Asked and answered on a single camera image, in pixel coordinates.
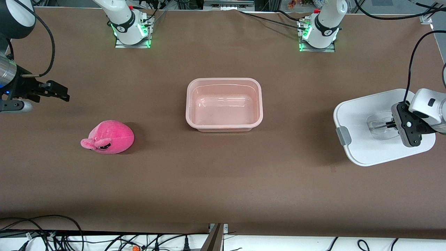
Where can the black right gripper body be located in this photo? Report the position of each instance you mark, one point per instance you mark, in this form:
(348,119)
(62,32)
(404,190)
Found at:
(23,87)

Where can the white box lid grey clips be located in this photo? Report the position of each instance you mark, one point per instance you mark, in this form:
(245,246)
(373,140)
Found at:
(359,111)

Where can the pink plush toy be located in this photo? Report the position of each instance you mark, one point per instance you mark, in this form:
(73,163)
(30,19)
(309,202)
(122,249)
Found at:
(113,134)

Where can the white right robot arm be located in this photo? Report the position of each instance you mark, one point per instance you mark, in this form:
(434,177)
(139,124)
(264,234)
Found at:
(122,15)

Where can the pink plastic box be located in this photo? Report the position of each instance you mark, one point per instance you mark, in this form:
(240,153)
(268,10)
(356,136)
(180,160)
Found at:
(223,111)

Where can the orange figurine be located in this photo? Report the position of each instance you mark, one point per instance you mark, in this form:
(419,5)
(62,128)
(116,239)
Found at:
(292,4)

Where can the brown table cover sheet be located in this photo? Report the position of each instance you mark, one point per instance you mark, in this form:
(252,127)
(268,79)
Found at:
(223,181)

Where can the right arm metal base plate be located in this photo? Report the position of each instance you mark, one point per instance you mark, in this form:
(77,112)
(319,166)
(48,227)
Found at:
(120,44)

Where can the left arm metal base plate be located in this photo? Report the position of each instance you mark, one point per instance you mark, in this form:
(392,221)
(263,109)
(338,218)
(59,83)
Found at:
(331,49)

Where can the metal corner bracket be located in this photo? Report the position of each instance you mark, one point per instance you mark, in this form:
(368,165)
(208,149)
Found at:
(425,18)

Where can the metal rail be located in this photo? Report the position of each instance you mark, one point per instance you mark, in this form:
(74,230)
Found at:
(228,4)

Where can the aluminium profile post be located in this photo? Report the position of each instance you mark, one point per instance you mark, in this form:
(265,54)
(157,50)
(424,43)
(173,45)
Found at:
(213,240)

